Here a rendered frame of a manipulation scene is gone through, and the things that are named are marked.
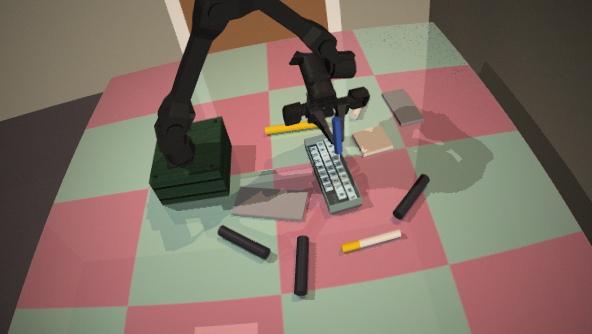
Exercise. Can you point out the black keyboard with white keys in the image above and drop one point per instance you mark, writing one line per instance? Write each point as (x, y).
(334, 177)

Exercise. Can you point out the blue stylus with grey tip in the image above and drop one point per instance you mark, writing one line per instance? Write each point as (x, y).
(337, 135)

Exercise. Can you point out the peach flat square pad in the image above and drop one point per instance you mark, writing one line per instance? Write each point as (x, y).
(372, 140)

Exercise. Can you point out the dark grey cylinder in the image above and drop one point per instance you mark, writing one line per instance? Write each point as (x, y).
(244, 242)
(411, 196)
(302, 264)

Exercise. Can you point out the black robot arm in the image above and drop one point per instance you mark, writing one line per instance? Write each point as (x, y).
(209, 19)

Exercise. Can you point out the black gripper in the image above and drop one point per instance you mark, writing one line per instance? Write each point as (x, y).
(323, 97)

